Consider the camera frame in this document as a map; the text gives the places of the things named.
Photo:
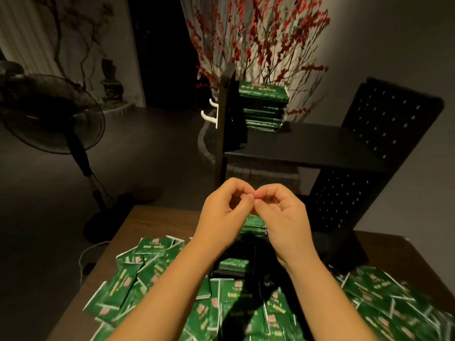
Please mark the person's right hand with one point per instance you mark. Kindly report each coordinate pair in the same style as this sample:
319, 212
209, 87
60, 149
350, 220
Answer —
284, 223

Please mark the person's left hand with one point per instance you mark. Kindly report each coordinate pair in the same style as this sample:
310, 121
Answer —
224, 216

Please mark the black metal shelf rack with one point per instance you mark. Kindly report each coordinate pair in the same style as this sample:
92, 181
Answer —
313, 145

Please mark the pile of green packets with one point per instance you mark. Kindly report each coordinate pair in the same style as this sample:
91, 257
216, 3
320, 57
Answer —
142, 270

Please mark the person's right forearm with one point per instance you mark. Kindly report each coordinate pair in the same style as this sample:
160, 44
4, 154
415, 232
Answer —
330, 302

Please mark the person's left forearm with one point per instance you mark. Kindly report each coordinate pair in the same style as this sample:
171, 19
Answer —
167, 294

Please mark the white hook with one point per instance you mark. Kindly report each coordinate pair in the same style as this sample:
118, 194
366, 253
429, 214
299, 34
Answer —
209, 119
212, 103

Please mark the dark vase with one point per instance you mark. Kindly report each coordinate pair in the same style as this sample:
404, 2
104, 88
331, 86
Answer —
110, 85

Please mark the red berry branches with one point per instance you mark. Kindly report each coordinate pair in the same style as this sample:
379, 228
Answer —
263, 32

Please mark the white curtain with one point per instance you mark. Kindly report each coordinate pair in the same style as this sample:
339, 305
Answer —
28, 32
195, 17

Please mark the black standing fan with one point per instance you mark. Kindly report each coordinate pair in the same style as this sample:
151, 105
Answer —
50, 113

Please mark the bare branched tree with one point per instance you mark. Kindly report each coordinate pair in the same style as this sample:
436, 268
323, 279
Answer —
71, 32

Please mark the dark chair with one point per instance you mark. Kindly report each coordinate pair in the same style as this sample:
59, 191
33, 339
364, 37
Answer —
11, 69

